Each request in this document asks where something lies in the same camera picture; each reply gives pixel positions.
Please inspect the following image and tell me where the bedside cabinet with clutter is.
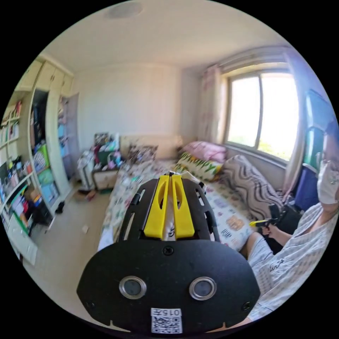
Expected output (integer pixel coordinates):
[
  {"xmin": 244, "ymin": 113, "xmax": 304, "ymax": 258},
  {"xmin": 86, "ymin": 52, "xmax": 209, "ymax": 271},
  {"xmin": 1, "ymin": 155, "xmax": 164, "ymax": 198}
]
[{"xmin": 91, "ymin": 132, "xmax": 125, "ymax": 192}]

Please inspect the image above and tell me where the white floor appliance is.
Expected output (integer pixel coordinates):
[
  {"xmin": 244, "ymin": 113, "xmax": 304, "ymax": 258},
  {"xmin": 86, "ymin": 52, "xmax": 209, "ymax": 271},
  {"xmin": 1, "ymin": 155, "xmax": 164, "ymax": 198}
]
[{"xmin": 77, "ymin": 150, "xmax": 96, "ymax": 192}]

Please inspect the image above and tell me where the grey wavy striped rolled blanket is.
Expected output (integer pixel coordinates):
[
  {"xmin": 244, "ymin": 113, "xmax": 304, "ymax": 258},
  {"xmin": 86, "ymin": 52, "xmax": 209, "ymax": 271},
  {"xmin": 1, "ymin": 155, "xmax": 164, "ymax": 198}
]
[{"xmin": 220, "ymin": 155, "xmax": 285, "ymax": 222}]

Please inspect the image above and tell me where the pink pillow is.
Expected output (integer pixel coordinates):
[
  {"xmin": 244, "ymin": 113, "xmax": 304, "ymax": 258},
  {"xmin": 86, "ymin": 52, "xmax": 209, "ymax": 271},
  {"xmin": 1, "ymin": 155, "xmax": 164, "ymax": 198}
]
[{"xmin": 183, "ymin": 141, "xmax": 228, "ymax": 163}]

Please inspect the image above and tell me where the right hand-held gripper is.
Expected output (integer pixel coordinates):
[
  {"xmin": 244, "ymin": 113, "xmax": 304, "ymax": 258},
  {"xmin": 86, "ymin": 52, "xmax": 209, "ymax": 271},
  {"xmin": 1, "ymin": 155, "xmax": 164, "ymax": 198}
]
[{"xmin": 249, "ymin": 203, "xmax": 303, "ymax": 237}]

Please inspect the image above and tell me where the dark floral printed cushion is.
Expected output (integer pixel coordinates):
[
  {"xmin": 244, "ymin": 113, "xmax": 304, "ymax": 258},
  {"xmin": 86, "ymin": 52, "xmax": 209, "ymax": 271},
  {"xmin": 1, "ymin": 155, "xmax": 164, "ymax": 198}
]
[{"xmin": 126, "ymin": 144, "xmax": 159, "ymax": 164}]

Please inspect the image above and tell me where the pink floral curtain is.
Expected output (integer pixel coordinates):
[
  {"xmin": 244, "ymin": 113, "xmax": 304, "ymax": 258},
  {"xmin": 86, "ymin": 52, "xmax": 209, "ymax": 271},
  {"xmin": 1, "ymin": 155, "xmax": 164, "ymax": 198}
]
[{"xmin": 198, "ymin": 65, "xmax": 222, "ymax": 145}]

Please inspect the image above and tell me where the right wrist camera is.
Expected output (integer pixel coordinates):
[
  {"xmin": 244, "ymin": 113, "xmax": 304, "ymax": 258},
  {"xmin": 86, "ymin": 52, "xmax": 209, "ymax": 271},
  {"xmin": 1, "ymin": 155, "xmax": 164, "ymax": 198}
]
[{"xmin": 268, "ymin": 204, "xmax": 279, "ymax": 225}]

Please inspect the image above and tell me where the yellow and green printed pillow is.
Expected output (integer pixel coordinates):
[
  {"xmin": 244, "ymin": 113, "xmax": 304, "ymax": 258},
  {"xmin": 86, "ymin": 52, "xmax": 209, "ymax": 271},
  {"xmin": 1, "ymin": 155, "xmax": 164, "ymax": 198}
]
[{"xmin": 174, "ymin": 151, "xmax": 224, "ymax": 181}]

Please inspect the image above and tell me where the white cupboard with shelves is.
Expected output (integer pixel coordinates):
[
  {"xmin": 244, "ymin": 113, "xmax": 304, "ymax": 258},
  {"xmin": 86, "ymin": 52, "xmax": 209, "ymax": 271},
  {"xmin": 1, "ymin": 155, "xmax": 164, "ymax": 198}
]
[{"xmin": 0, "ymin": 59, "xmax": 81, "ymax": 267}]

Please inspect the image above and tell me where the bed with printed sheet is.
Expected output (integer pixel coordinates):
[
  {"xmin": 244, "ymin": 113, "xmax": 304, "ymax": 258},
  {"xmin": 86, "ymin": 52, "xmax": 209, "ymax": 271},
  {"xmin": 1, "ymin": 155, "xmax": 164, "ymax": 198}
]
[{"xmin": 97, "ymin": 133, "xmax": 256, "ymax": 252}]

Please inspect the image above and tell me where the person's right hand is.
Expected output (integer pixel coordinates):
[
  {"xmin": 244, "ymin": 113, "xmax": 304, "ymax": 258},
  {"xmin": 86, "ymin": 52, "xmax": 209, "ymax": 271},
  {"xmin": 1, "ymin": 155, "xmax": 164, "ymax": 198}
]
[{"xmin": 260, "ymin": 224, "xmax": 291, "ymax": 242}]

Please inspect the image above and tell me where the pale plain curtain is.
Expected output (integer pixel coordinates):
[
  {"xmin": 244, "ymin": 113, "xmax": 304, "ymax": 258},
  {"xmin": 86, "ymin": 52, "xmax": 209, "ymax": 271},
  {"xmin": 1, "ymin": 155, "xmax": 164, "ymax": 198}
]
[{"xmin": 282, "ymin": 50, "xmax": 312, "ymax": 192}]

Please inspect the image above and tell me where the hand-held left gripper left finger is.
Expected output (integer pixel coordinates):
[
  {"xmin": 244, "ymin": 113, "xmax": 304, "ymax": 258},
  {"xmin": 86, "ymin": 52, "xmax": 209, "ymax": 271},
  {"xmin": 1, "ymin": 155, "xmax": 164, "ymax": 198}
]
[{"xmin": 144, "ymin": 176, "xmax": 170, "ymax": 238}]

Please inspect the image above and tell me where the person's body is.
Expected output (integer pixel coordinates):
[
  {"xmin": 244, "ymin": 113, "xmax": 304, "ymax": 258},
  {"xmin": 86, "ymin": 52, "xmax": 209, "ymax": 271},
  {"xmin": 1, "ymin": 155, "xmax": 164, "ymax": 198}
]
[{"xmin": 239, "ymin": 132, "xmax": 339, "ymax": 323}]

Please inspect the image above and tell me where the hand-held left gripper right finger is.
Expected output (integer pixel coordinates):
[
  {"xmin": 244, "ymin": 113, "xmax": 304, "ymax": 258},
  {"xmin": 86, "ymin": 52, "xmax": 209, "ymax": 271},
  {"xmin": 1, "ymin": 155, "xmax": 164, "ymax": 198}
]
[{"xmin": 172, "ymin": 176, "xmax": 196, "ymax": 238}]

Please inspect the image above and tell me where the window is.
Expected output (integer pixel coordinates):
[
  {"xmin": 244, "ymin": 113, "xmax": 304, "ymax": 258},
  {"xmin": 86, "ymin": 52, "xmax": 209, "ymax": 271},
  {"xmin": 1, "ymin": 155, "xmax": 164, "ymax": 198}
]
[{"xmin": 224, "ymin": 68, "xmax": 300, "ymax": 161}]

